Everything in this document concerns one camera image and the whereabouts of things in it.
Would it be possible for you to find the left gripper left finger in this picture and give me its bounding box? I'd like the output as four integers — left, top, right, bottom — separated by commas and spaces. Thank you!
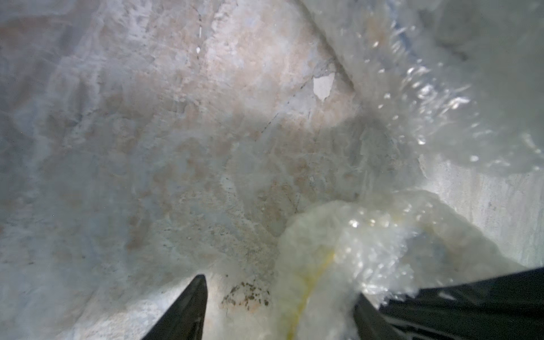
143, 274, 208, 340

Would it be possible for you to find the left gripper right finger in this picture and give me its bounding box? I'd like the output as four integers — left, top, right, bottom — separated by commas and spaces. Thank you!
352, 294, 402, 340

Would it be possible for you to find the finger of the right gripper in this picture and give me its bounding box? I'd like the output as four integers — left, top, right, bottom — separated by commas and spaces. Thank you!
380, 269, 543, 339

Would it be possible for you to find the yellow patterned ceramic bowl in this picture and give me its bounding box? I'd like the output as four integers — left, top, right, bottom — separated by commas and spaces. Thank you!
271, 201, 459, 339

